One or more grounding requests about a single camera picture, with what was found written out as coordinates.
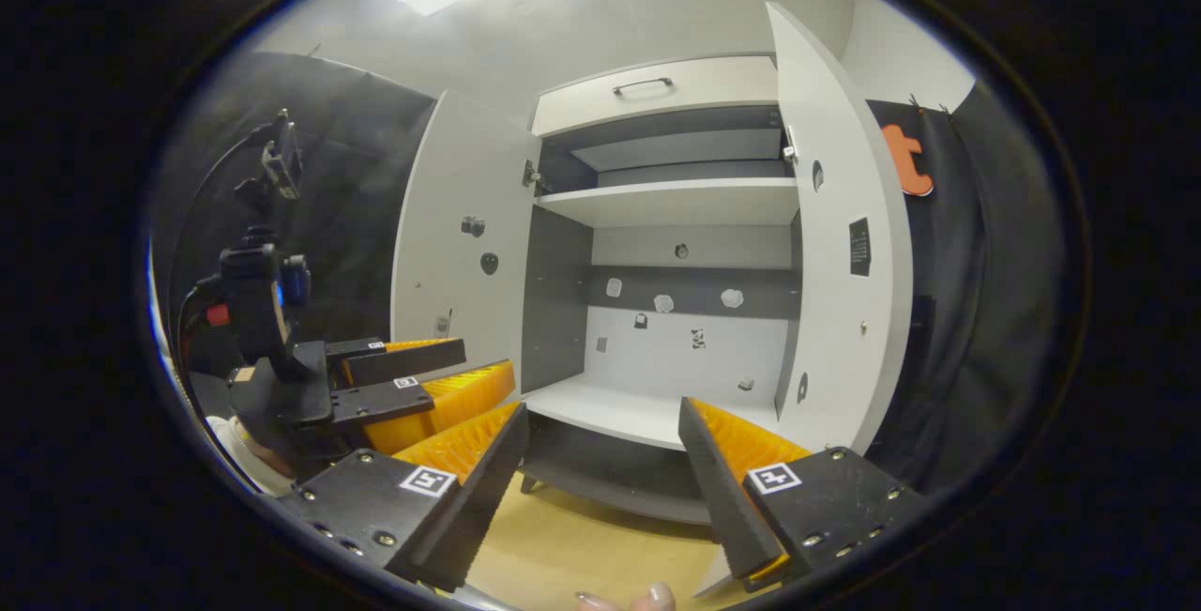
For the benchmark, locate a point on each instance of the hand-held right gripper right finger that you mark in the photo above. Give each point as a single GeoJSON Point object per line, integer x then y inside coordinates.
{"type": "Point", "coordinates": [732, 498]}

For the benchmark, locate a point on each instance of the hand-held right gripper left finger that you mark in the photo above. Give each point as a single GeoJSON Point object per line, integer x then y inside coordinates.
{"type": "Point", "coordinates": [488, 489]}

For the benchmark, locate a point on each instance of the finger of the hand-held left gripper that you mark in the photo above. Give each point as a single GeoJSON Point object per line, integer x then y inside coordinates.
{"type": "Point", "coordinates": [403, 362]}
{"type": "Point", "coordinates": [375, 402]}

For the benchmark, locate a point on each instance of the white cabinet door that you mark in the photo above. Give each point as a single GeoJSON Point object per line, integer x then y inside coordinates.
{"type": "Point", "coordinates": [450, 189]}
{"type": "Point", "coordinates": [844, 329]}

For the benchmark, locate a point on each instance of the white double-door shoe cabinet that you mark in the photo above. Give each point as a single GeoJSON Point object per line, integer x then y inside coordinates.
{"type": "Point", "coordinates": [676, 203]}

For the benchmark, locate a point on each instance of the metal door hinge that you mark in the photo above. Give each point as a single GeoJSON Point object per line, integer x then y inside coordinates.
{"type": "Point", "coordinates": [790, 146]}
{"type": "Point", "coordinates": [533, 177]}

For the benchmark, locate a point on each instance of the black clamp mount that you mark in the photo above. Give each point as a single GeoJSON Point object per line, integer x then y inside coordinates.
{"type": "Point", "coordinates": [281, 160]}

